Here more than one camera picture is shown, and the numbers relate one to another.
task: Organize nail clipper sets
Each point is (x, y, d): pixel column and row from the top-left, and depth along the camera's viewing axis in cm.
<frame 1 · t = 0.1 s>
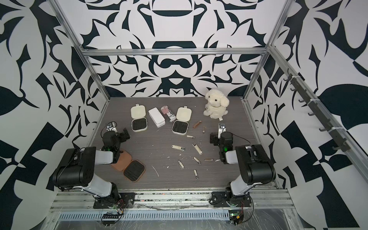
left hand: (116, 128, 93), fingers open
right hand: (220, 130, 96), fingers open
cream case far left: (139, 122, 107), on the table
cream nail clipper case: (180, 126, 104), point 2 cm above the table
brown nail clipper case: (133, 170, 86), on the table
white rectangular box: (156, 117, 105), point 5 cm above the table
flag pattern can: (166, 112, 108), point 5 cm above the table
white plush dog: (217, 103, 97), point 17 cm above the table
brown nail file tool: (195, 126, 104), on the table
small silver clipper: (190, 136, 100), on the table
cream large nail clipper: (178, 147, 94), on the table
small clipper centre: (181, 164, 88), on the table
small clipper middle: (197, 160, 89), on the table
small clipper front: (196, 174, 84), on the table
small brown stick tool: (208, 159, 89), on the table

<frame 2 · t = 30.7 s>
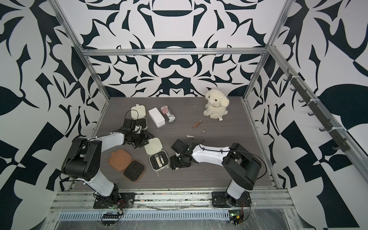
left hand: (150, 136, 95), fingers open
right hand: (172, 164, 85), fingers open
cream nail clipper case: (155, 146, 94), on the table
cream large nail clipper: (158, 160, 89), on the table
small clipper centre: (162, 161, 89), on the table
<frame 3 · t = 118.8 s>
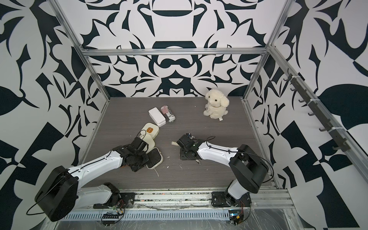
left hand: (148, 160, 86), fingers closed
right hand: (183, 153, 88), fingers open
cream nail clipper case: (151, 129, 101), point 3 cm above the table
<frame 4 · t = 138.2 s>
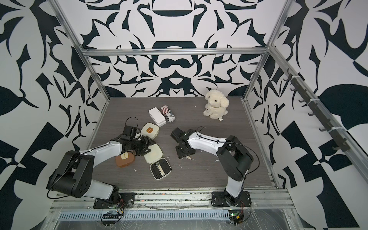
left hand: (153, 142, 90), fingers open
right hand: (182, 152, 89), fingers open
